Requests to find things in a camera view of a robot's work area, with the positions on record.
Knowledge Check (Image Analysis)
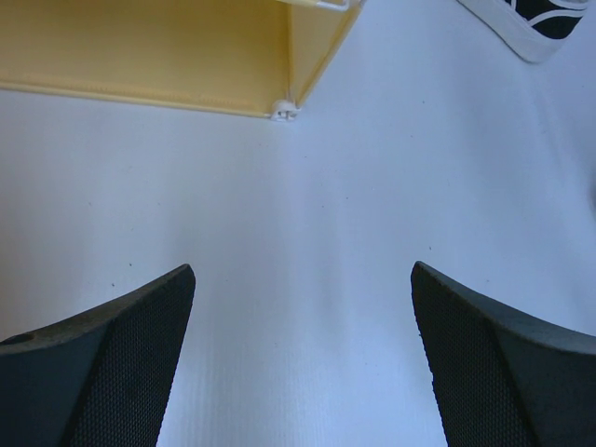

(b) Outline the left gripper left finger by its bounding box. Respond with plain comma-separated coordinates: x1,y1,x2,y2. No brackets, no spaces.
1,264,196,446

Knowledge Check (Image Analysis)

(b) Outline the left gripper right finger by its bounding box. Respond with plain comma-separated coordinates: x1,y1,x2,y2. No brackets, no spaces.
411,262,595,446

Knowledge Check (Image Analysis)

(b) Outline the yellow plastic shoe cabinet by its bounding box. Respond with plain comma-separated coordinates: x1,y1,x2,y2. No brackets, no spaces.
1,1,363,121

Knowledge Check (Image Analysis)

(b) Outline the black white sneaker far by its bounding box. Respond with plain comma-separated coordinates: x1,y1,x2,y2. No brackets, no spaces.
459,0,590,63

